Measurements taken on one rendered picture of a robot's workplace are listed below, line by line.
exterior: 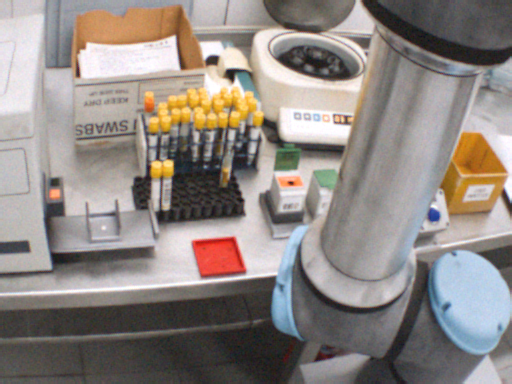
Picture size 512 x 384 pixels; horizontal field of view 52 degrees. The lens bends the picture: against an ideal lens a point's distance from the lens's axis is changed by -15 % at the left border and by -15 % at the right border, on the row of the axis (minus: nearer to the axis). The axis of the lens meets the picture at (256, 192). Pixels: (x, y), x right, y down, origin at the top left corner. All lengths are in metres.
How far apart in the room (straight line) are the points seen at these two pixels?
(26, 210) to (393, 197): 0.50
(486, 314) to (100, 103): 0.74
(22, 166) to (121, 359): 1.15
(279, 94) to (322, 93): 0.08
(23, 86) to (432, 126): 0.50
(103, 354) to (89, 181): 0.89
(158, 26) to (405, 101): 0.95
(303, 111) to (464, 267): 0.60
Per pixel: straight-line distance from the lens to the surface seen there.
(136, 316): 1.57
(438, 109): 0.39
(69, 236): 0.87
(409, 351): 0.60
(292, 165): 0.95
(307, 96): 1.11
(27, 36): 0.84
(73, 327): 1.55
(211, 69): 1.22
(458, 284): 0.60
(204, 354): 1.83
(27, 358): 1.83
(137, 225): 0.89
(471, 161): 1.23
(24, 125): 0.70
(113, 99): 1.04
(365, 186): 0.45
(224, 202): 0.95
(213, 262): 0.90
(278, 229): 0.94
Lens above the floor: 1.55
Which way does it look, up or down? 42 degrees down
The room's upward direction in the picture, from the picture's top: 11 degrees clockwise
